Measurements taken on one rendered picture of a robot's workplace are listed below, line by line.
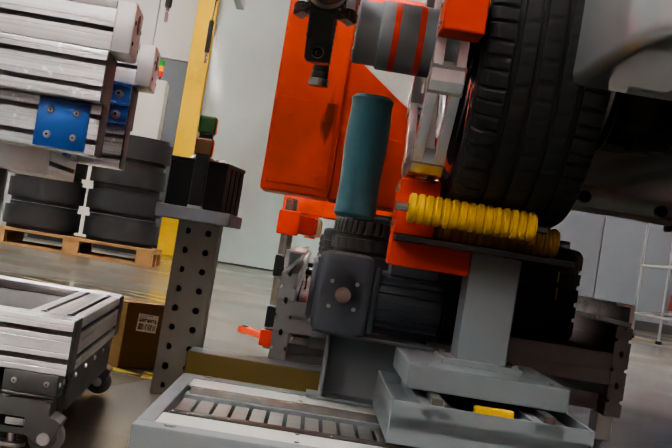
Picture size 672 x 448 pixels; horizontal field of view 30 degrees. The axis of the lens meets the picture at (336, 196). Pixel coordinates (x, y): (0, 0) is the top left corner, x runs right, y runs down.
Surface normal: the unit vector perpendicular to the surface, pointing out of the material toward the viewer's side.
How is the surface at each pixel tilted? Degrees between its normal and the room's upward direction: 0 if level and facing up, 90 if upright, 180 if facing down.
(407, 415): 90
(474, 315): 90
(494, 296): 90
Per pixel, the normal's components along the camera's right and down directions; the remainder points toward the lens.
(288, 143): 0.02, -0.04
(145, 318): 0.76, 0.10
